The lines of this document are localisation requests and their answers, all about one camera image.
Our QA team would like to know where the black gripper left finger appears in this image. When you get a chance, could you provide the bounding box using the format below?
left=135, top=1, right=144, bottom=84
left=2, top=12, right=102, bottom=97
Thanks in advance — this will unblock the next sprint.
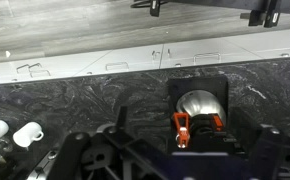
left=46, top=106, right=143, bottom=180

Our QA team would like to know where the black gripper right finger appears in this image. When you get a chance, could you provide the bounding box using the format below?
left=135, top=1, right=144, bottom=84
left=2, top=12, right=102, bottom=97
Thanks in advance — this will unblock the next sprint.
left=233, top=108, right=290, bottom=180

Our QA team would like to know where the white lower cabinet row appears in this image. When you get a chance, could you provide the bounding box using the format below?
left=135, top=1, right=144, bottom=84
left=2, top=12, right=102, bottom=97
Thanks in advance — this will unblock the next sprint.
left=0, top=28, right=290, bottom=86

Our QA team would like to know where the orange plastic handle piece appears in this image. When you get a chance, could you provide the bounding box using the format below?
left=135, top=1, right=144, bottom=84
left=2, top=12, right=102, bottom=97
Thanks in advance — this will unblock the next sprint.
left=171, top=111, right=225, bottom=150

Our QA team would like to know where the black boxy countertop stand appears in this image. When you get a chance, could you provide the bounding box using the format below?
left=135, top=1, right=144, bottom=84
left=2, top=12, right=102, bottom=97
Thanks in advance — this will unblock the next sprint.
left=166, top=75, right=230, bottom=155

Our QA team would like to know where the black robot stand frame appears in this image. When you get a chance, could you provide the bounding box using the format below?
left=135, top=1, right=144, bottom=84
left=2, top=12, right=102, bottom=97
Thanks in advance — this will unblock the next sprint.
left=149, top=0, right=290, bottom=29

